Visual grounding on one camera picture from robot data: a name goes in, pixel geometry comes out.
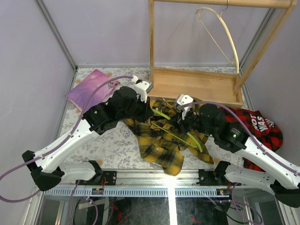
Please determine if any yellow plaid shirt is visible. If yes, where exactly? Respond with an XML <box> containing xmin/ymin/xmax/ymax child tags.
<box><xmin>123</xmin><ymin>97</ymin><xmax>214</xmax><ymax>176</ymax></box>

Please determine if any wooden clothes rack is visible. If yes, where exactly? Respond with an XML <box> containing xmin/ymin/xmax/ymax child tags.
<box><xmin>148</xmin><ymin>0</ymin><xmax>297</xmax><ymax>108</ymax></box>

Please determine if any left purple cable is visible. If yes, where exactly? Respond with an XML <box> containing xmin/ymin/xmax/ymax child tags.
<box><xmin>0</xmin><ymin>75</ymin><xmax>139</xmax><ymax>203</ymax></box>

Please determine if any red black plaid shirt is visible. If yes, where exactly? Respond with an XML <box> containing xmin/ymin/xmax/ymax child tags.
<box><xmin>221</xmin><ymin>105</ymin><xmax>284</xmax><ymax>172</ymax></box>

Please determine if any green clothes hanger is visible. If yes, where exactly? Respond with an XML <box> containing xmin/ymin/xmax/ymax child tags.
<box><xmin>150</xmin><ymin>97</ymin><xmax>207</xmax><ymax>154</ymax></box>

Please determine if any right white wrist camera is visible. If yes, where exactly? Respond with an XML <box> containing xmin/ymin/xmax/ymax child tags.
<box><xmin>175</xmin><ymin>94</ymin><xmax>194</xmax><ymax>120</ymax></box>

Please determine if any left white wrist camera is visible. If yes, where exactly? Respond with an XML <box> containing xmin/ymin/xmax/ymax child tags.
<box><xmin>132</xmin><ymin>75</ymin><xmax>154</xmax><ymax>103</ymax></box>

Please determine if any aluminium mounting rail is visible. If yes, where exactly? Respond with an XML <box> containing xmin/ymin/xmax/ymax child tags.
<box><xmin>43</xmin><ymin>169</ymin><xmax>232</xmax><ymax>197</ymax></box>

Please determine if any purple folded cloth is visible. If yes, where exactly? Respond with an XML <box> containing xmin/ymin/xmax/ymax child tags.
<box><xmin>66</xmin><ymin>69</ymin><xmax>120</xmax><ymax>112</ymax></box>

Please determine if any cream clothes hanger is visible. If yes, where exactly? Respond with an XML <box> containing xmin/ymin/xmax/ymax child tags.
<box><xmin>195</xmin><ymin>6</ymin><xmax>240</xmax><ymax>74</ymax></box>

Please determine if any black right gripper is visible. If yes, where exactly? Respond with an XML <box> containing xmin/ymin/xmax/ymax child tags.
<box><xmin>167</xmin><ymin>106</ymin><xmax>216</xmax><ymax>138</ymax></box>

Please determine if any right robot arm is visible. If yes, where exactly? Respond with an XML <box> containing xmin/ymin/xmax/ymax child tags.
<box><xmin>175</xmin><ymin>100</ymin><xmax>300</xmax><ymax>208</ymax></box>

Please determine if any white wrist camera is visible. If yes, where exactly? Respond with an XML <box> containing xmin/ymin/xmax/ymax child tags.
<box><xmin>132</xmin><ymin>75</ymin><xmax>154</xmax><ymax>103</ymax></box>
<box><xmin>175</xmin><ymin>94</ymin><xmax>194</xmax><ymax>120</ymax></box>

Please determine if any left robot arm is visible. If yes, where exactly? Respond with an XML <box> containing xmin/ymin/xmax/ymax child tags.
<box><xmin>22</xmin><ymin>83</ymin><xmax>153</xmax><ymax>191</ymax></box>

